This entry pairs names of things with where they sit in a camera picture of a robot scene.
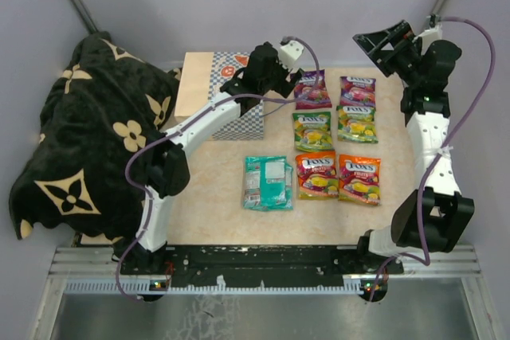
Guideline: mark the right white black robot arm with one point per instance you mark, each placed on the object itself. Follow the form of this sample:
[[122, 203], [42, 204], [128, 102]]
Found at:
[[435, 214]]

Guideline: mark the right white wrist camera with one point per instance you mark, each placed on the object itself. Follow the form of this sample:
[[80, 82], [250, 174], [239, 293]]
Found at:
[[431, 33]]

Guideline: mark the black floral blanket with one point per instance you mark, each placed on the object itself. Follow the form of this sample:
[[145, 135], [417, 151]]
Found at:
[[106, 106]]

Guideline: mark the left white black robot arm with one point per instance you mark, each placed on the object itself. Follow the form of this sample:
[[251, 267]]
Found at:
[[161, 168]]

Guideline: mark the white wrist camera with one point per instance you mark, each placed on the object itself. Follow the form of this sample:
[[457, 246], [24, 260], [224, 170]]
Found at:
[[431, 33], [289, 52]]

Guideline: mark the purple snack packet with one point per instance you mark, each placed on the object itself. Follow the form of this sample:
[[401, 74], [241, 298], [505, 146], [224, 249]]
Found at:
[[311, 91], [357, 91]]

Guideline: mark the teal snack packet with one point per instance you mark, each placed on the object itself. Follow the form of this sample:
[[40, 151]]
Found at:
[[252, 183], [275, 184]]

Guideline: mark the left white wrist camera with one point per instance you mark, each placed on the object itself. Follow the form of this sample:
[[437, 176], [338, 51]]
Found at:
[[289, 52]]

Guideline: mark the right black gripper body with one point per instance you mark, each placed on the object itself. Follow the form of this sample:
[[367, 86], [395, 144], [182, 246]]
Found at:
[[403, 59]]

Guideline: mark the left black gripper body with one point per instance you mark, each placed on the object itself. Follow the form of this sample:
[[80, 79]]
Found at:
[[282, 86]]

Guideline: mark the green Fox's candy packet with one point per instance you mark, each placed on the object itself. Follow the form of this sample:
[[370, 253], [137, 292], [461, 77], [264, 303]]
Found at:
[[312, 131]]

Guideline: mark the blue checkered paper bag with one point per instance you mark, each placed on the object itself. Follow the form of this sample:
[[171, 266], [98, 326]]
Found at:
[[202, 75]]

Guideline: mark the aluminium frame rail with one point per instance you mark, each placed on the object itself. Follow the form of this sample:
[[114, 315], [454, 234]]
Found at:
[[97, 262]]

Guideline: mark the orange snack packet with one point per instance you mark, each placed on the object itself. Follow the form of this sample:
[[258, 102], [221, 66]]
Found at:
[[359, 179], [317, 176]]

